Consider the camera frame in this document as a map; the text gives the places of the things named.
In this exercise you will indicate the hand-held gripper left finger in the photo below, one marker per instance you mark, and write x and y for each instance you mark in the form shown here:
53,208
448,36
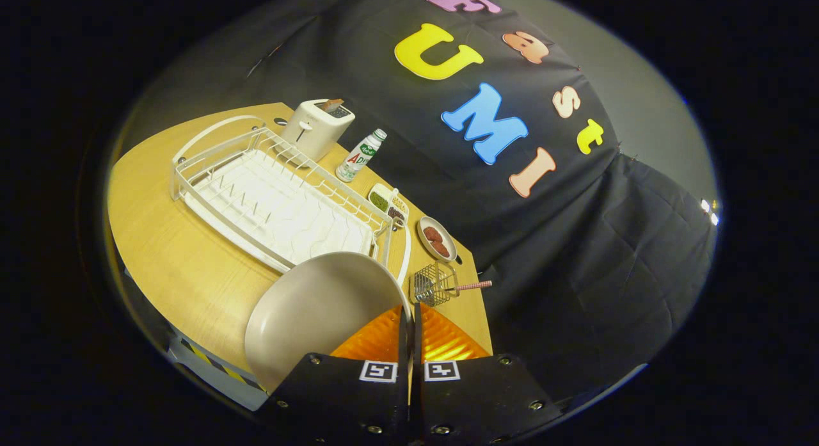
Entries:
339,395

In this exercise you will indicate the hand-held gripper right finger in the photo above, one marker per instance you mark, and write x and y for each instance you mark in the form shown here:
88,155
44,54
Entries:
480,401

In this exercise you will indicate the beige round plate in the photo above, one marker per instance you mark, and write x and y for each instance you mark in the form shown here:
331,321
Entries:
313,311

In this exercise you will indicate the beige plate with meat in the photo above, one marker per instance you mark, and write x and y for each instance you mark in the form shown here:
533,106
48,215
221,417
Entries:
452,246

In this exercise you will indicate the red meat slice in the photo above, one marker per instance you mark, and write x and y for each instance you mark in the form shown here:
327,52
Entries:
433,233
440,248

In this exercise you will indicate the black backdrop cloth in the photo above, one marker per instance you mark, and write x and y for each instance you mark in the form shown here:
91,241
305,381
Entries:
576,273

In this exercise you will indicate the dark red beans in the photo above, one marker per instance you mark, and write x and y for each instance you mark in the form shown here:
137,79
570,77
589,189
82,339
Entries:
396,214

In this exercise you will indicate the white drip tray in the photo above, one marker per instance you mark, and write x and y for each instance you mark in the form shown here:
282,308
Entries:
281,209

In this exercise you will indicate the green mung beans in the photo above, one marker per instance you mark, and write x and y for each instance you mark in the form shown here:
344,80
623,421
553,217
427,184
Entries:
379,201

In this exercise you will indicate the yellow soybeans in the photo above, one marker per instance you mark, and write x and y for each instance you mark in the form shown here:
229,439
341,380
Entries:
400,201

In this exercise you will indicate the white divided tray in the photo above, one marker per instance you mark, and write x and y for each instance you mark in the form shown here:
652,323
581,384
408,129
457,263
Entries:
381,188

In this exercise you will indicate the white bottle with green label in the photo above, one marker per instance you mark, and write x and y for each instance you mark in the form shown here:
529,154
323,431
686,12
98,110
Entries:
358,158

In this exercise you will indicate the white toaster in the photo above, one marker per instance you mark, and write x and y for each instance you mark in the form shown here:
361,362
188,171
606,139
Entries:
313,132

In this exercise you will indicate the brown bread slice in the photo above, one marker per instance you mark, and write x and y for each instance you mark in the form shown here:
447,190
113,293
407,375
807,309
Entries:
332,105

